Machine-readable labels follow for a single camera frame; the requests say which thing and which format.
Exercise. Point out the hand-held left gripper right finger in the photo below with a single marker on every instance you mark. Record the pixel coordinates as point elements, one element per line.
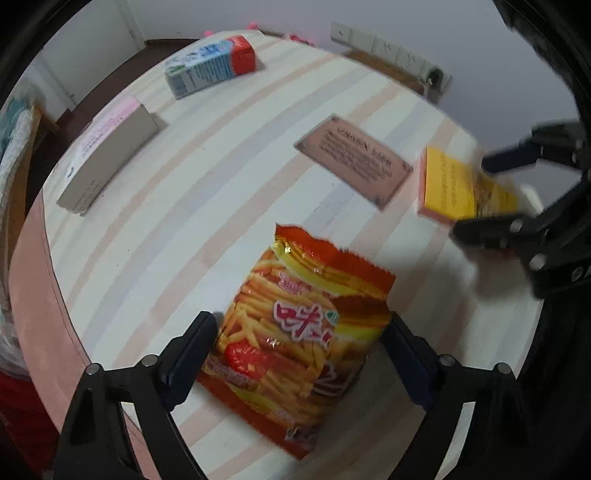
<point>411,364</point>

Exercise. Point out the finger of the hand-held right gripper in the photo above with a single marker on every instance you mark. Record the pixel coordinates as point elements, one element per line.
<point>512,157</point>
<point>498,233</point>

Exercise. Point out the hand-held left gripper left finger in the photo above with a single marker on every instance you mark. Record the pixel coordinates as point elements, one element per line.
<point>189,355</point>

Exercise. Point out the yellow box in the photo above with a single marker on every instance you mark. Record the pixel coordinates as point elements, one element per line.
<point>455,194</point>

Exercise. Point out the orange fries snack bag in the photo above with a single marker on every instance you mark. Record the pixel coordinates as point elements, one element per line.
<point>295,341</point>

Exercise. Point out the black charger plug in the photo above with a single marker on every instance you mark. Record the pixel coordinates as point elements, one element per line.
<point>435,76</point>

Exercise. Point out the person's dark fleece clothing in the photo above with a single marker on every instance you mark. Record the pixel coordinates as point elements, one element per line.
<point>558,392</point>

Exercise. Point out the brown label patch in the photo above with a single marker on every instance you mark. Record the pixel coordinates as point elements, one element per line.
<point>355,159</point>

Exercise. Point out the pink table cloth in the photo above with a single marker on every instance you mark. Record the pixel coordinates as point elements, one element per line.
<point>41,300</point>

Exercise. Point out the white power strip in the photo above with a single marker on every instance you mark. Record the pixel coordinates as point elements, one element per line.
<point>383,46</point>

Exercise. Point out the pink and white box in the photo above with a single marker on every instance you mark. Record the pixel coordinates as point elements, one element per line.
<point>111,147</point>

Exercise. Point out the pink plush toy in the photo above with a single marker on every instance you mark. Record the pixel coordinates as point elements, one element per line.
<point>302,39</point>

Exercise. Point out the teal quilt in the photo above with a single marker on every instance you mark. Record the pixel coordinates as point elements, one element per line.
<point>11,124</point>

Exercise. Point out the blue milk carton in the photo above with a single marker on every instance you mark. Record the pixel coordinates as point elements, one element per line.
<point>207,64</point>

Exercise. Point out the white door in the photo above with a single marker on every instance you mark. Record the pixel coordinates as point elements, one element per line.
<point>92,46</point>

